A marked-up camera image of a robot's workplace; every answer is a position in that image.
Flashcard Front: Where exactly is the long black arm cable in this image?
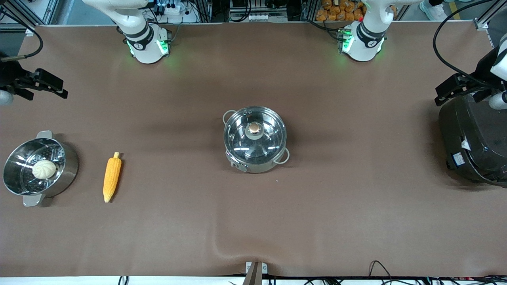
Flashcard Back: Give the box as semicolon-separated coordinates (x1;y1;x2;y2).
432;0;500;88

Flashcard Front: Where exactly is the brown table cover mat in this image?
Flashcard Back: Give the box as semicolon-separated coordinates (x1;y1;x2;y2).
0;23;507;277

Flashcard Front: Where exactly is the yellow corn cob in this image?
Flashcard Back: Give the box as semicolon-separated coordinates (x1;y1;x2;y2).
103;152;122;203

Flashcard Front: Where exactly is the thin black cable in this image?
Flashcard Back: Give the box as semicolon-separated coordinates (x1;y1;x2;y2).
368;260;393;284

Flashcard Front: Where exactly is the black cable loop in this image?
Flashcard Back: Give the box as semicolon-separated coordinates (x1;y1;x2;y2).
0;9;44;62

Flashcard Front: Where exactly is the glass lid with gold knob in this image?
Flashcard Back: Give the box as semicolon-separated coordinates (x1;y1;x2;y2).
223;106;287;164

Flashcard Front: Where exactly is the black round appliance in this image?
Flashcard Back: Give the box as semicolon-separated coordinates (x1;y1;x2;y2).
438;93;507;188

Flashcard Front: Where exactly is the white steamed bun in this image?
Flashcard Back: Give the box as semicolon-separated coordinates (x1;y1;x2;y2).
32;160;57;180

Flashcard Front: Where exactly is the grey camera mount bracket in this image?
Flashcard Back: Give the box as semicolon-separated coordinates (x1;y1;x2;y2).
242;261;269;285

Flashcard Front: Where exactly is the stainless steel steamer pot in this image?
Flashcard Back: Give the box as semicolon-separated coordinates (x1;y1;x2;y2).
2;130;79;207

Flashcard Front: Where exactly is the pile of orange bread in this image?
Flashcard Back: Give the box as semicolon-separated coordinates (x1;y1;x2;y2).
315;0;398;22

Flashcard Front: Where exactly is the white power strip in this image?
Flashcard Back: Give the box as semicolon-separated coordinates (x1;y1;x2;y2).
156;2;181;15

